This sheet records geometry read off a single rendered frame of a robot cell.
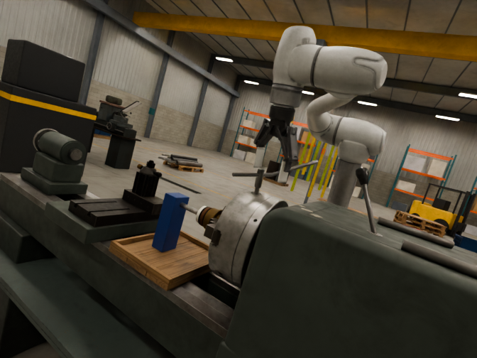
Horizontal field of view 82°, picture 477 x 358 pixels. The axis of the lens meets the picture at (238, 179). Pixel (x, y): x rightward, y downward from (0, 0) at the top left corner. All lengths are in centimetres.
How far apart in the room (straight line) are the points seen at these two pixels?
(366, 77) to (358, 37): 1124
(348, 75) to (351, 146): 55
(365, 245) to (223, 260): 40
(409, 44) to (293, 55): 1103
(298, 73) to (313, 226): 40
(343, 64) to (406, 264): 47
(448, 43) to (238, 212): 1130
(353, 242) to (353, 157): 69
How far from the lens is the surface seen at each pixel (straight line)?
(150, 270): 99
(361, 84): 77
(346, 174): 132
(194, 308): 92
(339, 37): 1210
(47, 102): 525
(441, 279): 65
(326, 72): 77
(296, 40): 82
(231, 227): 81
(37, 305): 144
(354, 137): 126
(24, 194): 170
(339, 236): 64
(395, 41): 1183
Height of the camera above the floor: 137
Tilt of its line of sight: 7 degrees down
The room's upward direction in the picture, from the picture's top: 16 degrees clockwise
